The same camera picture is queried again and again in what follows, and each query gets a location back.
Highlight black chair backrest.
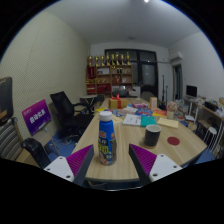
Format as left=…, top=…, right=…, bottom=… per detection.
left=21, top=137, right=51, bottom=169

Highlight yellow gift box red ribbon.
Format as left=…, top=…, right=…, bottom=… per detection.
left=108, top=94, right=128, bottom=110

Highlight pale yellow envelope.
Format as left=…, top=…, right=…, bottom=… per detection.
left=156, top=116, right=180, bottom=130

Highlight pale yellow notebook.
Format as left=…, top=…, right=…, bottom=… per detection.
left=111, top=114, right=124, bottom=125

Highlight wooden side desk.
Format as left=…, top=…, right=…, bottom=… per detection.
left=196, top=98, right=224, bottom=158

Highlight black cup white inside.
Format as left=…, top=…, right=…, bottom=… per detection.
left=143, top=124, right=162, bottom=148

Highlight flat round red coaster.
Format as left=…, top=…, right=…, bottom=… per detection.
left=166, top=135, right=181, bottom=147

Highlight black tripod stand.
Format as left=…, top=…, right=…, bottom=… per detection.
left=161, top=74, right=169, bottom=109

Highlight blue and red book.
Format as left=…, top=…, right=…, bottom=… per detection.
left=134, top=107, right=154, bottom=117

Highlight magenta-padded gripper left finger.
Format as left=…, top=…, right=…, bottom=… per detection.
left=43, top=143, right=95, bottom=187

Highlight orange book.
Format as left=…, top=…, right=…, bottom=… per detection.
left=152, top=109, right=168, bottom=118

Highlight small white folding table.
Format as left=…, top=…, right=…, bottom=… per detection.
left=79, top=94, right=99, bottom=111

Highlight black computer monitor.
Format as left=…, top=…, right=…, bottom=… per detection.
left=185, top=84, right=198, bottom=98

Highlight pink flat box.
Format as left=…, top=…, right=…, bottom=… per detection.
left=131, top=102, right=149, bottom=110

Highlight white round stool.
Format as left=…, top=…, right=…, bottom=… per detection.
left=203, top=126, right=219, bottom=148

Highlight small tan carton box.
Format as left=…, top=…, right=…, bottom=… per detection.
left=149, top=96, right=158, bottom=110

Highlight purple sign board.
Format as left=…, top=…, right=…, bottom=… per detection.
left=21, top=98, right=53, bottom=137

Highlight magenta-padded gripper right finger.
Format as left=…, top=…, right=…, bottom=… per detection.
left=128, top=143, right=184, bottom=187

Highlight black office chair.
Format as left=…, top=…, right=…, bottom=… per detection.
left=49, top=90, right=94, bottom=138

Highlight blue drink bottle white cap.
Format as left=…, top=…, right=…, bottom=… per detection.
left=97, top=110, right=118, bottom=167

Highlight pink flowers in white pot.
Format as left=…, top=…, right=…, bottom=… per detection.
left=165, top=100, right=179, bottom=120

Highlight striped chair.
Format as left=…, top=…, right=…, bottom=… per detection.
left=0, top=116, right=24, bottom=162

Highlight wooden shelf unit with trophies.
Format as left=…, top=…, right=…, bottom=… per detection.
left=85, top=51, right=134, bottom=98

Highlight dark framed glass door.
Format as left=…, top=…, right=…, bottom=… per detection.
left=104, top=48, right=159, bottom=99

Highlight black standing board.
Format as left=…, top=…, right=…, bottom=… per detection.
left=0, top=76, right=14, bottom=126

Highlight white wall air conditioner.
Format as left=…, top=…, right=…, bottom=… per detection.
left=169, top=50, right=184, bottom=63

